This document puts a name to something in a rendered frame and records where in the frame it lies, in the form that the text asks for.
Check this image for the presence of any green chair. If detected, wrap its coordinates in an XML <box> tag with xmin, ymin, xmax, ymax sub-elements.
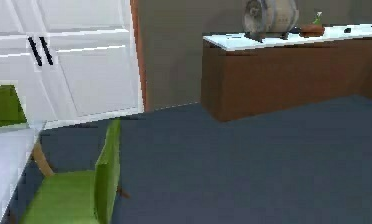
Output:
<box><xmin>0</xmin><ymin>84</ymin><xmax>28</xmax><ymax>129</ymax></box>
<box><xmin>18</xmin><ymin>118</ymin><xmax>132</xmax><ymax>224</ymax></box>

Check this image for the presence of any white table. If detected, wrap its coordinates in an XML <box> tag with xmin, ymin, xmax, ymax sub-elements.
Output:
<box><xmin>0</xmin><ymin>120</ymin><xmax>47</xmax><ymax>224</ymax></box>

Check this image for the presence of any brown counter with white top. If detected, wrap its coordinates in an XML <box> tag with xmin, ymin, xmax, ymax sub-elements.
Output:
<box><xmin>200</xmin><ymin>23</ymin><xmax>372</xmax><ymax>123</ymax></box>

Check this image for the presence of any brown bowl with plant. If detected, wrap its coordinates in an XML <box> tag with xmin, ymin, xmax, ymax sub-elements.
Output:
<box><xmin>299</xmin><ymin>11</ymin><xmax>326</xmax><ymax>38</ymax></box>

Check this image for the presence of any grey keg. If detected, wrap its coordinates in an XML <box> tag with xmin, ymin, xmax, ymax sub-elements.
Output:
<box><xmin>242</xmin><ymin>0</ymin><xmax>300</xmax><ymax>43</ymax></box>

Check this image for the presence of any black fridge handle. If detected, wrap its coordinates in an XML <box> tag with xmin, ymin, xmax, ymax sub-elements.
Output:
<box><xmin>27</xmin><ymin>36</ymin><xmax>43</xmax><ymax>67</ymax></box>
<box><xmin>39</xmin><ymin>36</ymin><xmax>55</xmax><ymax>66</ymax></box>

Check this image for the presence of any white fridge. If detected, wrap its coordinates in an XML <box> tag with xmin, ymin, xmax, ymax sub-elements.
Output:
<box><xmin>0</xmin><ymin>0</ymin><xmax>145</xmax><ymax>130</ymax></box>

